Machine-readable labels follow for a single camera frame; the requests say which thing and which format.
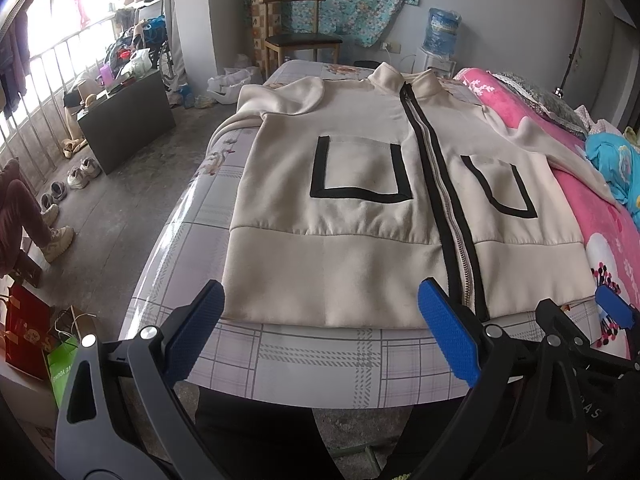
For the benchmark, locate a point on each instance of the blue water jug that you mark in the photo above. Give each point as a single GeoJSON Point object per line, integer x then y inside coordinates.
{"type": "Point", "coordinates": [441, 32]}

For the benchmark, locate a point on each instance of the white sneaker pair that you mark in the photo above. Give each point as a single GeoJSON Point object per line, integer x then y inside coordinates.
{"type": "Point", "coordinates": [80, 176]}

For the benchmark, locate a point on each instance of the wall power socket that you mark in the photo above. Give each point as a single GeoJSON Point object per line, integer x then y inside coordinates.
{"type": "Point", "coordinates": [391, 47]}

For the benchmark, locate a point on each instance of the person in maroon trousers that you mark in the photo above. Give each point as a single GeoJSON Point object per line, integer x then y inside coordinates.
{"type": "Point", "coordinates": [20, 212]}

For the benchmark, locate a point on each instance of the dark low cabinet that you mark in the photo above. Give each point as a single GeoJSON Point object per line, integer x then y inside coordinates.
{"type": "Point", "coordinates": [120, 125]}

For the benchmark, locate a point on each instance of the pink floral fleece blanket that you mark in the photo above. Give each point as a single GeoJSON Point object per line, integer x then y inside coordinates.
{"type": "Point", "coordinates": [595, 209]}

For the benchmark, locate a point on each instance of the white plastic bag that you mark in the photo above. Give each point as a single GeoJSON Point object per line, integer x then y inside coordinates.
{"type": "Point", "coordinates": [225, 89]}

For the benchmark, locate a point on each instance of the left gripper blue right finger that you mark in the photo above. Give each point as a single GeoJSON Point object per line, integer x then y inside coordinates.
{"type": "Point", "coordinates": [455, 342]}

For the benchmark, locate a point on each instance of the wooden chair black seat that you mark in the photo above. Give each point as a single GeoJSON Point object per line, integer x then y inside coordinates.
{"type": "Point", "coordinates": [314, 40]}

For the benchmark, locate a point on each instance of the beige zip jacket black trim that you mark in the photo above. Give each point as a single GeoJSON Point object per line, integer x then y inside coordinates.
{"type": "Point", "coordinates": [354, 192]}

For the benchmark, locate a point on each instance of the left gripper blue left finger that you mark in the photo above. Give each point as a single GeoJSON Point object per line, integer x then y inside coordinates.
{"type": "Point", "coordinates": [187, 330]}

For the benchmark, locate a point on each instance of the grey slipper pair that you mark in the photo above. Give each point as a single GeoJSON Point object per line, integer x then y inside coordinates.
{"type": "Point", "coordinates": [54, 196]}

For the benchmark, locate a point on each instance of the red gift bag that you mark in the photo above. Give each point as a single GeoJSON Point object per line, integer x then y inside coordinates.
{"type": "Point", "coordinates": [27, 334]}

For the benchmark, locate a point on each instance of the grey patterned pillow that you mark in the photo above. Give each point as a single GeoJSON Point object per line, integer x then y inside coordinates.
{"type": "Point", "coordinates": [544, 103]}

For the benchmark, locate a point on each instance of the blue bicycle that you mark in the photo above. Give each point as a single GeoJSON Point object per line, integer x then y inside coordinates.
{"type": "Point", "coordinates": [150, 34]}

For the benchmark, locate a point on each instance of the cyan cartoon clothing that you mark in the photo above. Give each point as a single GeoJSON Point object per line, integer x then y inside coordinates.
{"type": "Point", "coordinates": [618, 162]}

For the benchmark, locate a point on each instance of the green paper bag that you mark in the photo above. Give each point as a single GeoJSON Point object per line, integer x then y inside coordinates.
{"type": "Point", "coordinates": [60, 361]}

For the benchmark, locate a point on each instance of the patterned cardboard box stack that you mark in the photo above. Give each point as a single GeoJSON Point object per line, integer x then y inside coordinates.
{"type": "Point", "coordinates": [266, 22]}

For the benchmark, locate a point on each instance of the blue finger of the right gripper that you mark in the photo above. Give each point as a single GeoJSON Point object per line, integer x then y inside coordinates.
{"type": "Point", "coordinates": [615, 307]}
{"type": "Point", "coordinates": [553, 321]}

